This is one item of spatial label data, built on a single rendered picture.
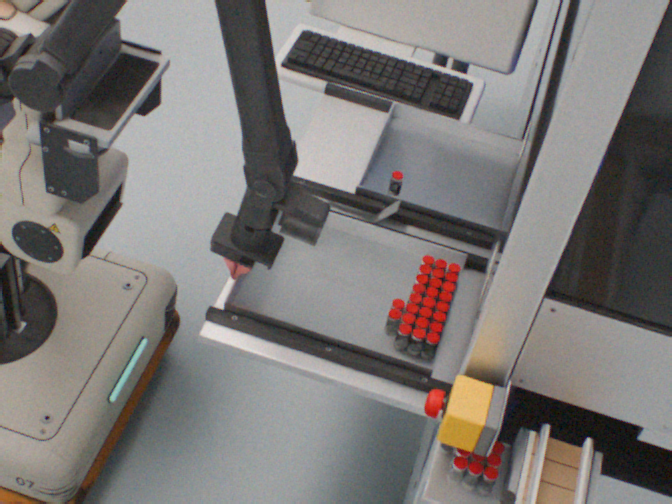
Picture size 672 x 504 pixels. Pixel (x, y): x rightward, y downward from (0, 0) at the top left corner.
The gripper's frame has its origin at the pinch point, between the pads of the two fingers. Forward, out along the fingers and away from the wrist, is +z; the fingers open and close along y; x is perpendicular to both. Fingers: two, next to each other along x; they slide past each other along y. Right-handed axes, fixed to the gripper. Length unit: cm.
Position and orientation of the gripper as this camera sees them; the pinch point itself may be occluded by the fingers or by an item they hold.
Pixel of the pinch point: (235, 273)
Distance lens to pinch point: 164.7
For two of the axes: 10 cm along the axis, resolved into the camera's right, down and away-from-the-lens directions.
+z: -2.9, 6.1, 7.4
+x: 2.8, -6.8, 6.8
